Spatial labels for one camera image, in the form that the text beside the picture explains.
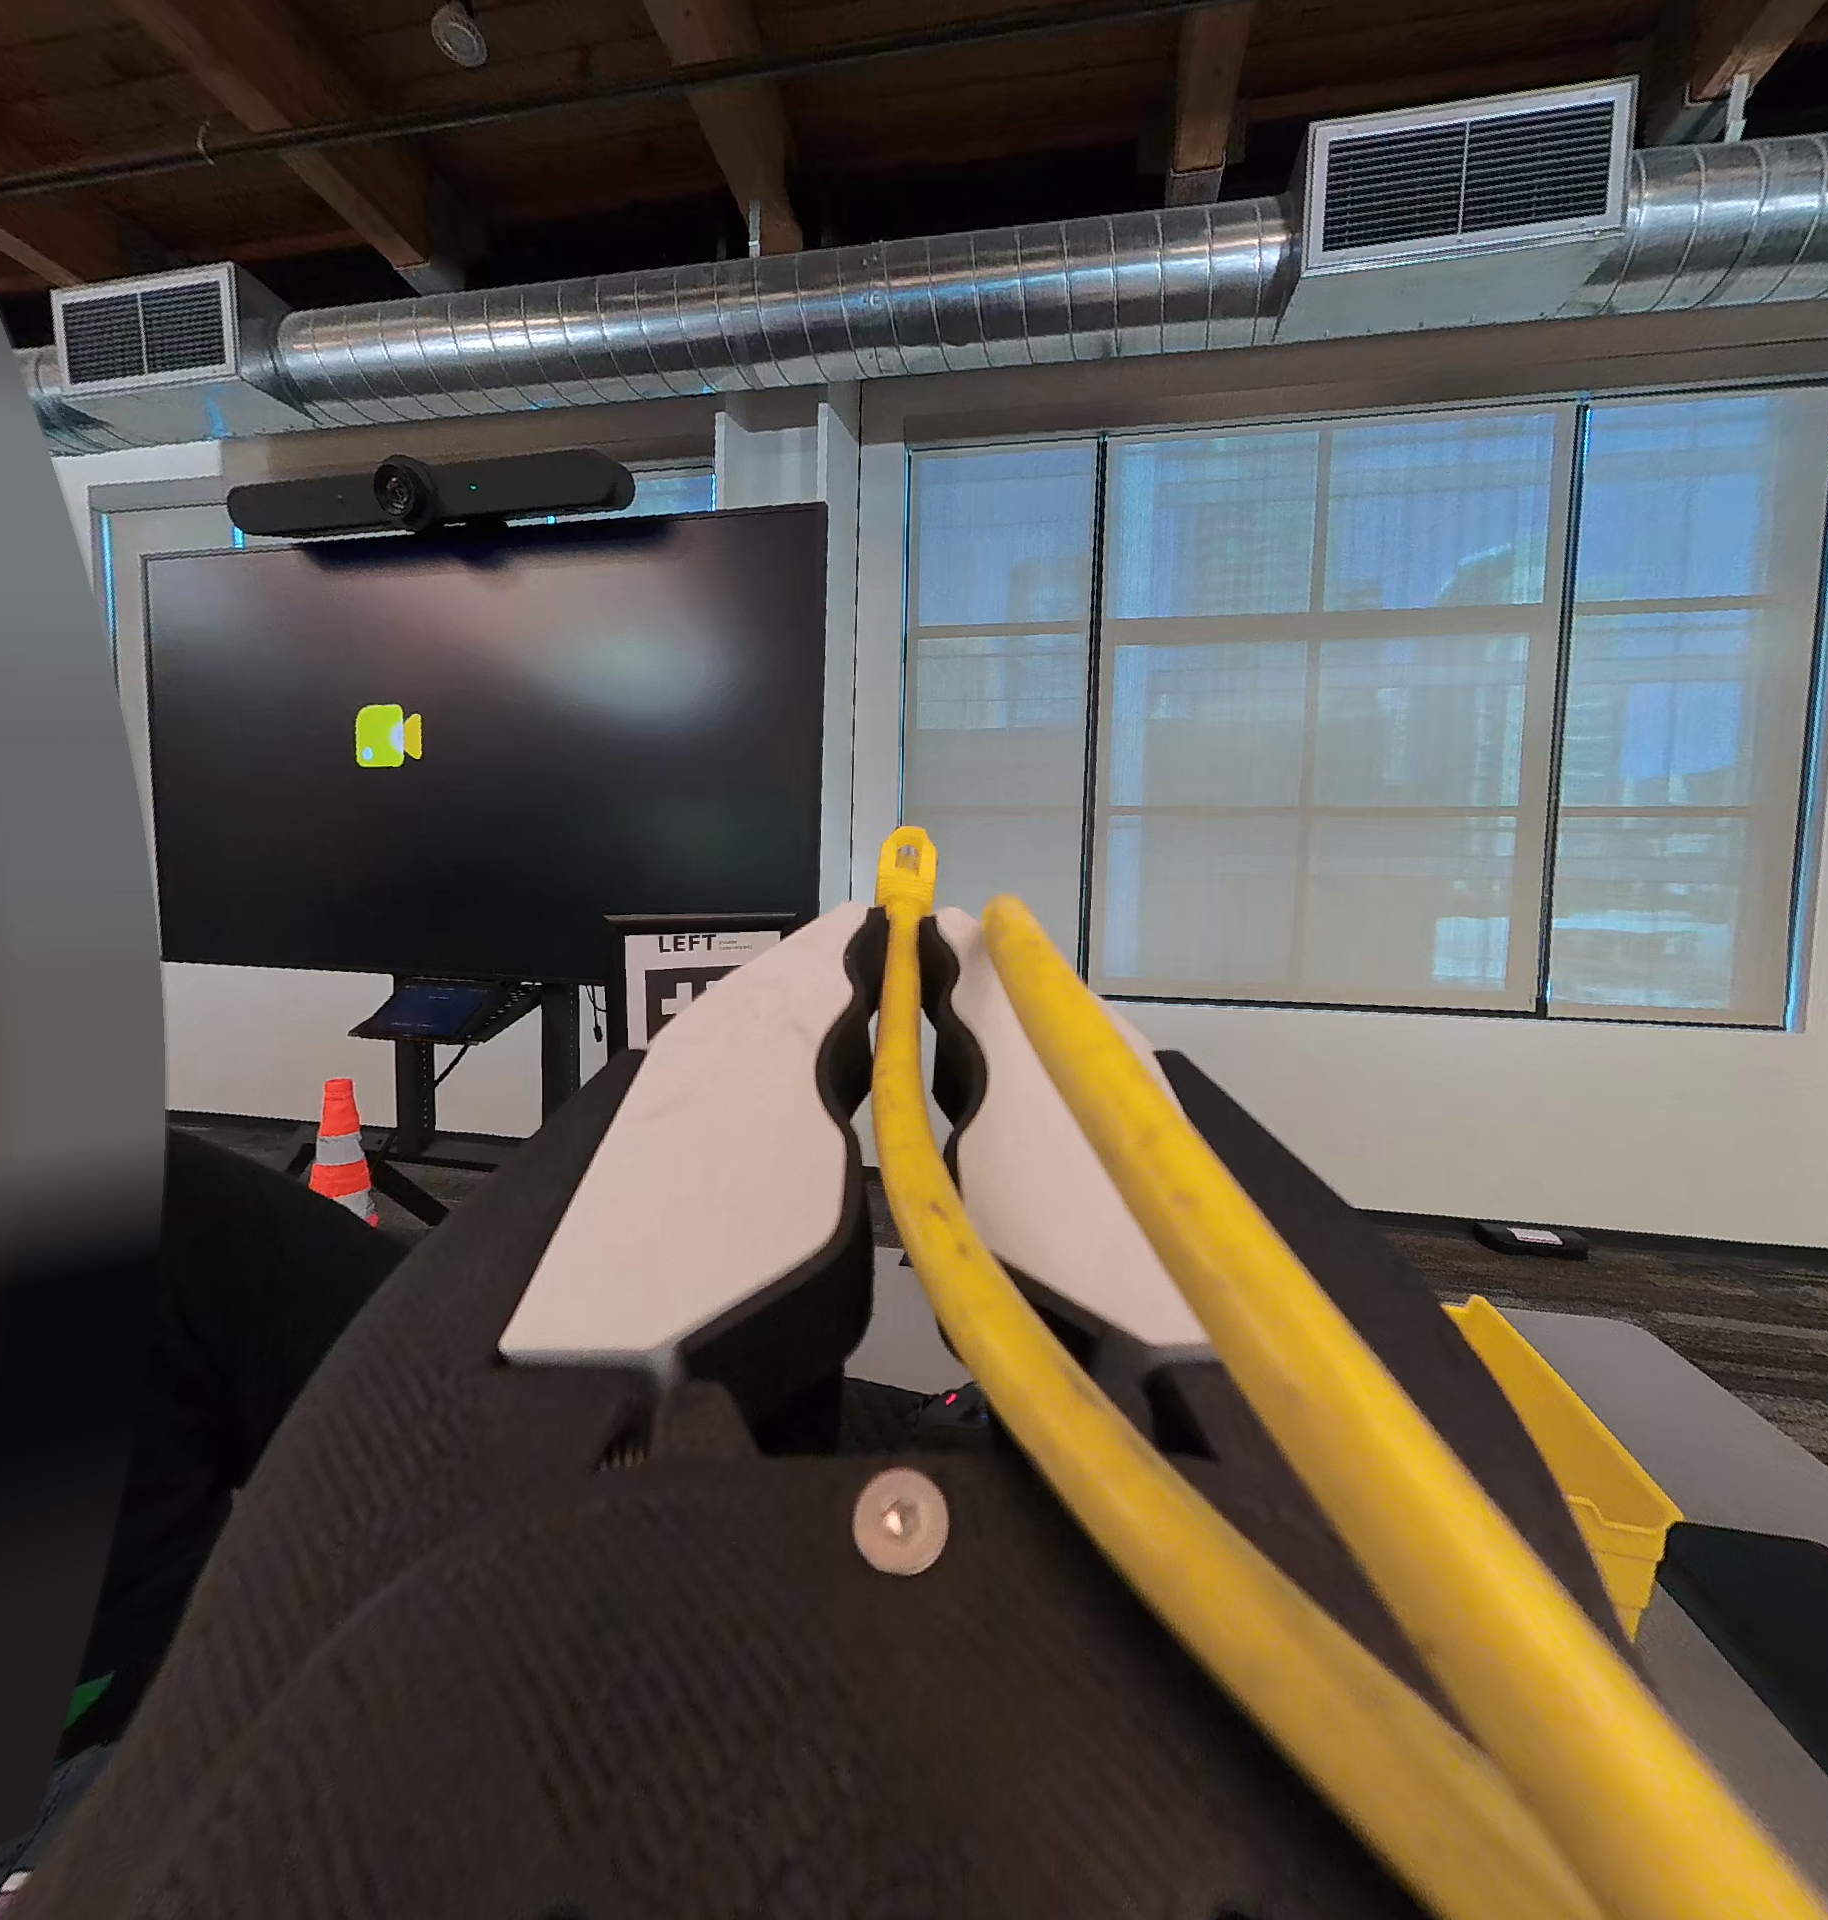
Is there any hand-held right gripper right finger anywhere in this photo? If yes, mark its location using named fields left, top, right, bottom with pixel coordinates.
left=925, top=904, right=1213, bottom=1448

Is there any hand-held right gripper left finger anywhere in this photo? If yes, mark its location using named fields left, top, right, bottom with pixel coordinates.
left=496, top=902, right=877, bottom=1454

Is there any yellow ethernet cable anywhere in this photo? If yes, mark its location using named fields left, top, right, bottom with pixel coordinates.
left=872, top=824, right=1828, bottom=1920

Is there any yellow plastic bin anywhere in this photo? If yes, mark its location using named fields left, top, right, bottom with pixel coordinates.
left=1438, top=1292, right=1684, bottom=1644

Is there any black framed marker sign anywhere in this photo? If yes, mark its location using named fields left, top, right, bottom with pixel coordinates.
left=601, top=910, right=799, bottom=1055

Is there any tablet on black stand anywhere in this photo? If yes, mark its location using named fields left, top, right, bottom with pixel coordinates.
left=346, top=974, right=583, bottom=1174

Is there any orange traffic cone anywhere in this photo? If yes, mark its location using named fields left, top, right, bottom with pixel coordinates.
left=305, top=1078, right=386, bottom=1229

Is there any window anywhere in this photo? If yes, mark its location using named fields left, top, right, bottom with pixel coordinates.
left=899, top=381, right=1828, bottom=1029

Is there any black desk mat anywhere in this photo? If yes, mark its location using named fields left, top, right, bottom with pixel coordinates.
left=1657, top=1522, right=1828, bottom=1788

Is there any large black wall screen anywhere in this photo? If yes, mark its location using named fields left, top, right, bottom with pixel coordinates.
left=140, top=502, right=829, bottom=983

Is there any black video camera bar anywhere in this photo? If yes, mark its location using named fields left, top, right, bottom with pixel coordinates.
left=226, top=447, right=633, bottom=545

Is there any round metal duct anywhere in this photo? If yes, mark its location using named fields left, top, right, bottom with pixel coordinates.
left=30, top=126, right=1828, bottom=437

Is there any white duct air vent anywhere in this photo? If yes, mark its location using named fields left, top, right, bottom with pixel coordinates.
left=51, top=267, right=240, bottom=395
left=1297, top=77, right=1639, bottom=275

